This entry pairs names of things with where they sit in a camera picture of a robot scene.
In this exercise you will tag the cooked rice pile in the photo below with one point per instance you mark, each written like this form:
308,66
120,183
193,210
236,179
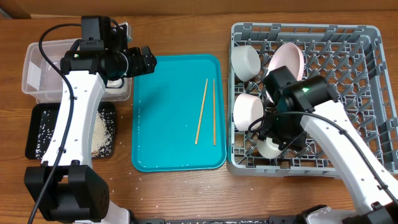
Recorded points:
103,134

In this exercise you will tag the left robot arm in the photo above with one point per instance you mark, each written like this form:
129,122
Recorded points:
65,188

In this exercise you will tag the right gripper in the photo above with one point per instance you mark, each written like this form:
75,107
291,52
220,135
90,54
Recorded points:
297,141

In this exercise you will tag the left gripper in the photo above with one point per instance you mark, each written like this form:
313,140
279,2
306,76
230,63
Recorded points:
138,66

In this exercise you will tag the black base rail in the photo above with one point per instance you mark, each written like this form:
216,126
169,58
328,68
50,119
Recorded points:
268,220

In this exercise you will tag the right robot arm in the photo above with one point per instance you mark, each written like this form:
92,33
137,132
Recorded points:
312,107

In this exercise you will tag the clear plastic waste bin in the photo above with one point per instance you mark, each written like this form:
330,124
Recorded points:
42,82

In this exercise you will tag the small pink plate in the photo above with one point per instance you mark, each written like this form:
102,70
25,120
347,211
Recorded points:
247,109

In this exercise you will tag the grey bowl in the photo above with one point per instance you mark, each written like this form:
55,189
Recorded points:
245,62

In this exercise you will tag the small white cup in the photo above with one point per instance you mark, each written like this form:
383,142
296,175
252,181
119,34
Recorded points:
268,149

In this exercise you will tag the teal plastic serving tray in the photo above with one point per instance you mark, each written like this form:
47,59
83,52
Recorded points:
166,109

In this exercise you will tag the large white plate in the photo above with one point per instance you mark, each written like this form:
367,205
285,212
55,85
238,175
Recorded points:
287,57

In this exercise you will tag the black plastic tray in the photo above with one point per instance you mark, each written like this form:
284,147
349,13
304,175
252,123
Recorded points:
35,122

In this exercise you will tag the grey dishwasher rack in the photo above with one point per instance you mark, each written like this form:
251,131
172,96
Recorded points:
351,58

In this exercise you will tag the white napkin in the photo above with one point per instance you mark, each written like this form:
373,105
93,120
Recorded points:
115,84

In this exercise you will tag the wooden chopstick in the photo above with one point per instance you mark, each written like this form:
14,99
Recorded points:
214,112
201,112

